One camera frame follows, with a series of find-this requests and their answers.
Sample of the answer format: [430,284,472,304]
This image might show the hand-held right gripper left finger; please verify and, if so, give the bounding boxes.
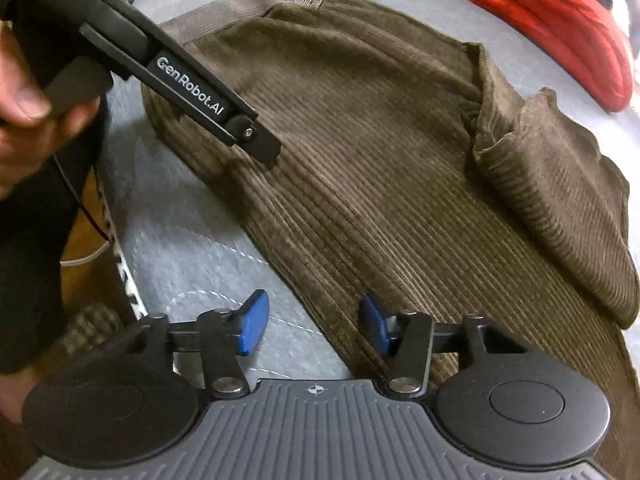
[127,289,271,399]

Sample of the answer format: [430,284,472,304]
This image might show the brown corduroy pants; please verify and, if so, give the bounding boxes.
[140,0,640,411]

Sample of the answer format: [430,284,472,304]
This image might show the checkered cloth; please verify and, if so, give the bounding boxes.
[54,303,127,362]

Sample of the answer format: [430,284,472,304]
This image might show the white cable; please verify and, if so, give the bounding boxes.
[60,238,110,267]

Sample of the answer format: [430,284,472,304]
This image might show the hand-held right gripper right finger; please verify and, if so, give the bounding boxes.
[359,293,502,397]

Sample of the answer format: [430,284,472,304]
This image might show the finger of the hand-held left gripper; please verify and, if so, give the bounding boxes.
[227,115,282,166]

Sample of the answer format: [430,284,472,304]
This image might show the red padded jacket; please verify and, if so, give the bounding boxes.
[460,0,636,113]

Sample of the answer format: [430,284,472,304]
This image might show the person's left hand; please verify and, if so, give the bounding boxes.
[0,24,102,198]

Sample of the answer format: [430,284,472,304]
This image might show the thin dark cable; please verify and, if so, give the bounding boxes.
[50,154,109,242]

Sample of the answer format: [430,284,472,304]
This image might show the spotted fabric trim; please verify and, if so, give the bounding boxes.
[98,172,147,322]

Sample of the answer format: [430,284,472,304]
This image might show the person's black clothing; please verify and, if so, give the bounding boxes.
[0,94,114,376]

